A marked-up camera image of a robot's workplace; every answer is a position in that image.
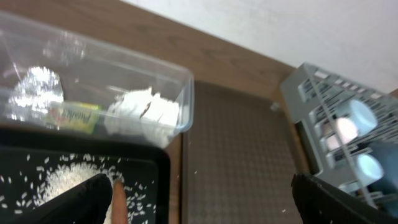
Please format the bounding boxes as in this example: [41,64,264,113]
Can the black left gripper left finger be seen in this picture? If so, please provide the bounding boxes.
[6,174,113,224]

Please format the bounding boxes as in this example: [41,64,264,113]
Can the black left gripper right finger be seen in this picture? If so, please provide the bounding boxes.
[291,173,397,224]

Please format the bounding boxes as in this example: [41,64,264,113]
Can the clear plastic waste bin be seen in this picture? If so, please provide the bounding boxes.
[1,12,194,147]

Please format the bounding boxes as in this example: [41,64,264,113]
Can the black waste tray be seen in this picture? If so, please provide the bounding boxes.
[1,129,170,224]

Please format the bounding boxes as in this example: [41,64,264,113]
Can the light blue rice bowl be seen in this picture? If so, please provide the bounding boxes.
[348,100,378,136]

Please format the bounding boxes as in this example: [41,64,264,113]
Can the orange carrot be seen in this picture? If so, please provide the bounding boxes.
[111,180,128,224]

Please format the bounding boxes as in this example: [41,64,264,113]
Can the grey dishwasher rack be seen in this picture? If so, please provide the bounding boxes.
[280,63,397,217]

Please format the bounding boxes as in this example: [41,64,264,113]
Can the silver yellow snack wrapper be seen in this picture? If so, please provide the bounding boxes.
[6,67,102,134]

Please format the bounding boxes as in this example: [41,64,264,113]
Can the dark blue plate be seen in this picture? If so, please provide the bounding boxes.
[369,141,397,195]

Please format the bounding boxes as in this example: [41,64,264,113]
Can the brown serving tray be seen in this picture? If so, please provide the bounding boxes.
[181,81,302,224]

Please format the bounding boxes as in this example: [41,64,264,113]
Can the spilled rice pile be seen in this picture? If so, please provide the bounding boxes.
[1,154,157,223]

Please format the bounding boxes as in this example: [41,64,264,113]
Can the pink cup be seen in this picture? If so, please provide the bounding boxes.
[324,118,359,151]

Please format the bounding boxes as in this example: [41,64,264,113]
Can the light blue cup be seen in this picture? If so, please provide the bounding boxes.
[356,154,384,187]

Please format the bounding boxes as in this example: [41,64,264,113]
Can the white napkin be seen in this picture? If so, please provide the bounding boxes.
[104,87,180,148]

